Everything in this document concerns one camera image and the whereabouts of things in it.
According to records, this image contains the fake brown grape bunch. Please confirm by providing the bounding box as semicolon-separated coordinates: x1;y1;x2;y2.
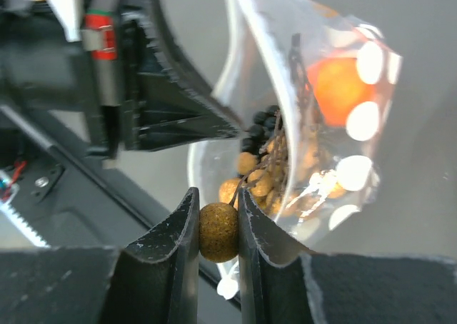
198;113;351;264

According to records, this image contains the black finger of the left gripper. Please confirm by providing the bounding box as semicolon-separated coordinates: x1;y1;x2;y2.
121;0;242;151

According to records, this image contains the fake orange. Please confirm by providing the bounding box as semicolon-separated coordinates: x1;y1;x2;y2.
307;57;375;127

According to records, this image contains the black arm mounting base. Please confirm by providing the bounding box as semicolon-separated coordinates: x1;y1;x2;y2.
0;102;243;314

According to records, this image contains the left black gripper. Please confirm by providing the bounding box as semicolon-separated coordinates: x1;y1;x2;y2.
0;0;165;161

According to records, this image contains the polka dot zip bag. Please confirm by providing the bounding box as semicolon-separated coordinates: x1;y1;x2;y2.
187;0;403;300

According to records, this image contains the fake black grape bunch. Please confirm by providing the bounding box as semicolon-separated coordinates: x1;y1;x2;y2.
240;105;280;156

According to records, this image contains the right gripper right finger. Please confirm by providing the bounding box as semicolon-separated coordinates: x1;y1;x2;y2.
238;190;325;323

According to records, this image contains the grey slotted cable duct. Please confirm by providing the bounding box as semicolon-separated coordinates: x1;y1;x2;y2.
1;204;49;248

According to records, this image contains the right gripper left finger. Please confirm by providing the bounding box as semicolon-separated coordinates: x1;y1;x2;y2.
103;188;200;323

